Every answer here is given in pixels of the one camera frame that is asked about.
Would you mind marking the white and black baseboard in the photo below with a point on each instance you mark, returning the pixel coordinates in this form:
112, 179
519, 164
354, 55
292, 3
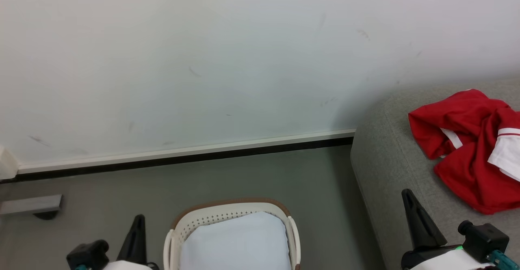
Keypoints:
203, 151

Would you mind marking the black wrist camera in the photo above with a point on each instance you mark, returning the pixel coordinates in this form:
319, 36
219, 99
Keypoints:
87, 253
483, 237

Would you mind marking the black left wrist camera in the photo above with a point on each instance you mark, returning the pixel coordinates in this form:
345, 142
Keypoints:
87, 253

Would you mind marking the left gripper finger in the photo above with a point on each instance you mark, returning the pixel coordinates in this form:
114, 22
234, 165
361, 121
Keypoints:
133, 241

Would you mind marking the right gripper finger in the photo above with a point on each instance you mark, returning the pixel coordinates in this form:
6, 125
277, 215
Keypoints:
422, 225

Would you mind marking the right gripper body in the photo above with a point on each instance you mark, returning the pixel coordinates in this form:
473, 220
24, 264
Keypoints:
443, 260

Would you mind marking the white laundry basket brown rim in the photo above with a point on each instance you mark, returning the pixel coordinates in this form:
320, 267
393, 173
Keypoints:
211, 215

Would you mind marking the red garment with white trim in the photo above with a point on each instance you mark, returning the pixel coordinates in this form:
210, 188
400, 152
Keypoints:
467, 156

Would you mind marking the grey fabric sofa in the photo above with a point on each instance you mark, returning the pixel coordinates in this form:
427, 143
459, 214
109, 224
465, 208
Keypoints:
386, 160

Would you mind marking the grey flat block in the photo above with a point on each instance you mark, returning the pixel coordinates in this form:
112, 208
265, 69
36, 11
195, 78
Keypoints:
28, 205

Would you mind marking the light blue cloth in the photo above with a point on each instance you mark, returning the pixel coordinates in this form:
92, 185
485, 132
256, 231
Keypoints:
235, 241

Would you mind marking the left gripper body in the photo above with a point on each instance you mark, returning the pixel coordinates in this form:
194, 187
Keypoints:
124, 266

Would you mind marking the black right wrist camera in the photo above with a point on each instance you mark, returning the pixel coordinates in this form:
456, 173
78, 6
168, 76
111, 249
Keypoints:
483, 237

